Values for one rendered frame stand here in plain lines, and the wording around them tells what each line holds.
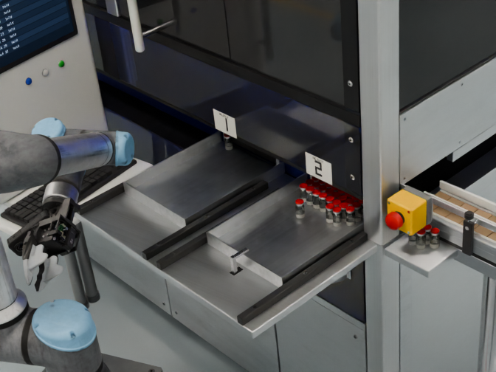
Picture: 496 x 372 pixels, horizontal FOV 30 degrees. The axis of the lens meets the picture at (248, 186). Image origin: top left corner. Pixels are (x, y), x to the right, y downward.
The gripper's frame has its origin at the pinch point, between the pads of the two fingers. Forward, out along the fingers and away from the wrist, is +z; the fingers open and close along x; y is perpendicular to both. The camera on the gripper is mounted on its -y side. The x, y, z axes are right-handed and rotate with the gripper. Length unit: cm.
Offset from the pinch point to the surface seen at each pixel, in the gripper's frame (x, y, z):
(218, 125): 30, 21, -63
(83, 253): 67, -56, -69
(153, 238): 27.2, 7.5, -28.0
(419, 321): 85, 53, -25
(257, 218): 39, 30, -35
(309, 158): 32, 48, -42
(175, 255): 26.1, 16.0, -19.5
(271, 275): 33, 38, -12
